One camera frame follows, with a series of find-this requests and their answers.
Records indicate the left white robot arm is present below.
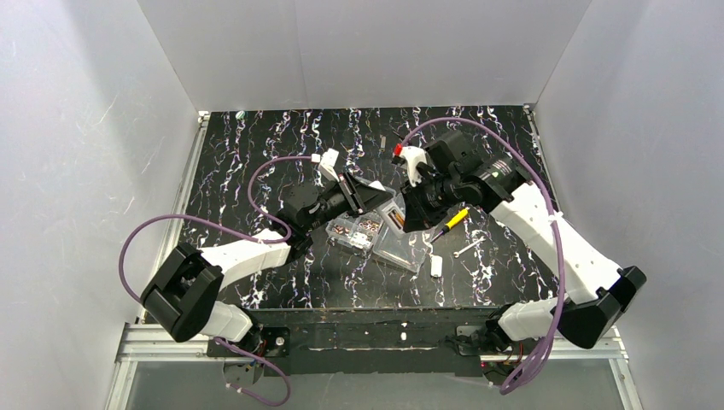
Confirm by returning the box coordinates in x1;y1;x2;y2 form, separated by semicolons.
140;173;394;343

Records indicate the white remote control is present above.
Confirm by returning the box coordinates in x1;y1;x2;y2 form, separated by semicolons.
376;196;406;237

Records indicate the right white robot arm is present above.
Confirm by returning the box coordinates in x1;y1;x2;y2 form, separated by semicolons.
393;131;647;349

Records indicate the clear plastic parts box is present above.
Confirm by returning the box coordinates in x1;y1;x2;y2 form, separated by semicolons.
325;211;433;273

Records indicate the small silver wrench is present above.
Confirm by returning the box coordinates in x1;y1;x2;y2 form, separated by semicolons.
452;237;486;259

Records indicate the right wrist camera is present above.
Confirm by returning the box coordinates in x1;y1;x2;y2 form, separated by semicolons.
392;144;432;188

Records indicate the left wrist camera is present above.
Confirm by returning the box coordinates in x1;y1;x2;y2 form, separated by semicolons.
311;149;339;182

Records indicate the white battery cover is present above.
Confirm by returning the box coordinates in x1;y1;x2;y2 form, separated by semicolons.
430;255;443;278

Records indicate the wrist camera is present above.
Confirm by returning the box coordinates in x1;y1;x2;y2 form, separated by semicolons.
392;144;432;188
311;149;339;182

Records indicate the yellow handled screwdriver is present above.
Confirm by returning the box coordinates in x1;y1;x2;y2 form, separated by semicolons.
430;208;469;243

